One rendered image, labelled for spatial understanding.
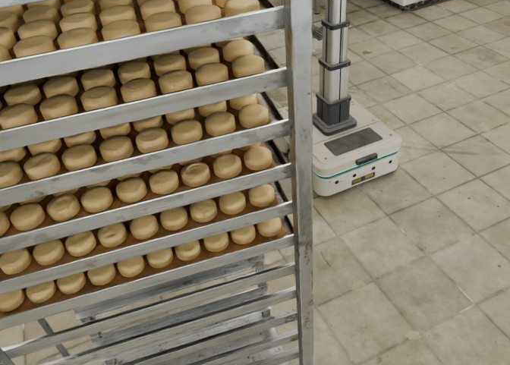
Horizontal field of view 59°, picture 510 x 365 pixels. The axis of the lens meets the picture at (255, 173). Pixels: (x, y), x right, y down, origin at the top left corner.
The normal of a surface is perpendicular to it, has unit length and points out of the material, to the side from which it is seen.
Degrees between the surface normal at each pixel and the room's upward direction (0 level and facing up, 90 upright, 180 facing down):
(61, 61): 90
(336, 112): 90
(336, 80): 90
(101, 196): 0
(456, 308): 0
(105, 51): 90
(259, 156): 0
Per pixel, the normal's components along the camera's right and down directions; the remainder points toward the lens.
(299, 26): 0.29, 0.60
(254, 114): -0.08, -0.76
